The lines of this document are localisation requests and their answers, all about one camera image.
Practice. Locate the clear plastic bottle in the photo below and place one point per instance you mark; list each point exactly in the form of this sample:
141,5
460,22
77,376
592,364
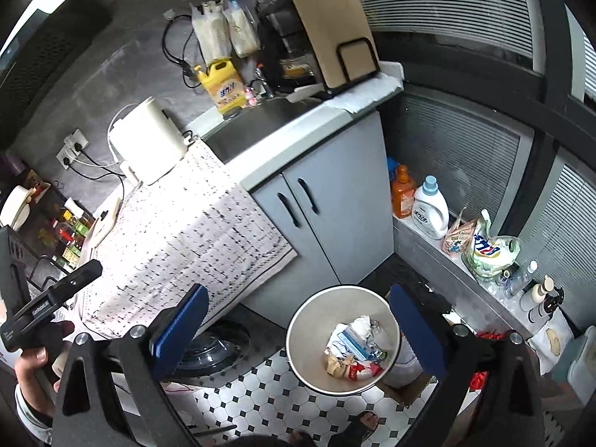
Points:
517,280

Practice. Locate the white laundry detergent bottle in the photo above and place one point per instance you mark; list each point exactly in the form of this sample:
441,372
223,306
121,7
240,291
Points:
430,213

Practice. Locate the dark brown bottle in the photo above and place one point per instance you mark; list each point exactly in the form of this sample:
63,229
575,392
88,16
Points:
553,306

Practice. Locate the blue white wrapper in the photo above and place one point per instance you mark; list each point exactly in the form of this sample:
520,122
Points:
350,339

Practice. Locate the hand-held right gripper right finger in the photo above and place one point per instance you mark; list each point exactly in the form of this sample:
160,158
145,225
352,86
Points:
416,330

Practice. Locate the yellow detergent bottle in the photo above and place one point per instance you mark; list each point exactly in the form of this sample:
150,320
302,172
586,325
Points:
226,86

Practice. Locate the small pink bottle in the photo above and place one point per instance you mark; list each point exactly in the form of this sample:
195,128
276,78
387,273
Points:
252,96

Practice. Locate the small hanging plastic bag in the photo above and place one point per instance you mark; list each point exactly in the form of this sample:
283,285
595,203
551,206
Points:
242,28

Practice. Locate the white cloth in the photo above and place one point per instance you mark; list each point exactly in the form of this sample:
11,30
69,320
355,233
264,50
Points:
368,91

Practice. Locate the cream air fryer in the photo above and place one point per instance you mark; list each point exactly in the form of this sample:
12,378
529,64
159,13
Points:
144,139

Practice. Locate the orange bottle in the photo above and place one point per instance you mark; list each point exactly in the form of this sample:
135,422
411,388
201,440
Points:
403,194

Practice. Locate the black dish rack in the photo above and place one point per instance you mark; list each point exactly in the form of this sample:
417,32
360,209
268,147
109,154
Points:
279,23

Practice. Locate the printed white tablecloth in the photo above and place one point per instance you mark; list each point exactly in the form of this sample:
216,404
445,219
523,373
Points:
186,242

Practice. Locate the small wooden board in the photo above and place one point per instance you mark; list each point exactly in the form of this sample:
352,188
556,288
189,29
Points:
105,223

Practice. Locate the grey cabinet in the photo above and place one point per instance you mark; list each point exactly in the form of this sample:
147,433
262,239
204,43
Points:
344,186

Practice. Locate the red wrapper piece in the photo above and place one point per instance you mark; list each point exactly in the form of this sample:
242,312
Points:
362,372

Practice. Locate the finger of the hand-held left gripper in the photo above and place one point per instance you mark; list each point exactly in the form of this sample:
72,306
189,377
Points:
77,279

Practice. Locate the person's left forearm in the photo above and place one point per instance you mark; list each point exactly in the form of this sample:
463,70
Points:
30,421

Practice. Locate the silver wrapper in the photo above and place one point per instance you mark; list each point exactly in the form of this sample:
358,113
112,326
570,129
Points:
381,344

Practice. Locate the pink snack bag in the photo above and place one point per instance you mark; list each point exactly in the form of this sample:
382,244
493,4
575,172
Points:
458,238

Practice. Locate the white bowl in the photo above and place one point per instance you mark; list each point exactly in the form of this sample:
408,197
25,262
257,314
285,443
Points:
16,206

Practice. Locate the beige cutting board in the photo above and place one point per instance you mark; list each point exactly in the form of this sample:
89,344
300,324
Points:
330,28

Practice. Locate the steel pot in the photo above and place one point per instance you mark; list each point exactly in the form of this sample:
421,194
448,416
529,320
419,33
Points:
294,68

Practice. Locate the black spice rack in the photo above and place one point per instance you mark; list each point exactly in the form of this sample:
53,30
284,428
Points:
42,242

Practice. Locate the red plastic bag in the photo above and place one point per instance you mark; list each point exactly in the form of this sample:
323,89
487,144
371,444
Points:
479,380

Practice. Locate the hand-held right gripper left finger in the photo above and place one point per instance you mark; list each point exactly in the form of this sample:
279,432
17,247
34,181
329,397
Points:
184,326

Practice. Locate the green label sauce bottle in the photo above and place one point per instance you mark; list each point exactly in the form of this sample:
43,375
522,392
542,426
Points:
70,254

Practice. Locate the green white refill bag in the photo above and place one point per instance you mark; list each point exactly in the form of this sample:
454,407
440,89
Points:
491,250

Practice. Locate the white wall socket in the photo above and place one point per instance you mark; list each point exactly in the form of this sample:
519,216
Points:
73,148

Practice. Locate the grey window blinds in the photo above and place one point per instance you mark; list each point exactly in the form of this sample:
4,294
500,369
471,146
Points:
447,4

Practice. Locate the cream pump bottle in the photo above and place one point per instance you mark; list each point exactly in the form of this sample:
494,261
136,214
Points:
538,295

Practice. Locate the steel sink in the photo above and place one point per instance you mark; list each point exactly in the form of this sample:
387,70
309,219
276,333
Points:
260,125

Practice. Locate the pale storage container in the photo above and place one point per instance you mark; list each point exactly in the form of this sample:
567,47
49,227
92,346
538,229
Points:
577,361

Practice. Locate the person's left hand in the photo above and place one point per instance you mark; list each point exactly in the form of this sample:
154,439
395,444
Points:
37,375

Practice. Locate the black range hood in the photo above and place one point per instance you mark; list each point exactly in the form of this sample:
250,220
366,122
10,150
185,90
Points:
51,42

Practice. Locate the white trash bin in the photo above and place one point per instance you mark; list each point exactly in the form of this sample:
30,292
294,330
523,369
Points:
312,326

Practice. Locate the black sandal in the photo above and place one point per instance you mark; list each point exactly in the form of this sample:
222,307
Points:
358,426
300,438

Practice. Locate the red white wrapper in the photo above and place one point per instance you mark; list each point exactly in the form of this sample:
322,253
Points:
361,325

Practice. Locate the white cap oil bottle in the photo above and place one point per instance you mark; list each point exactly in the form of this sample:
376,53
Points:
75,208

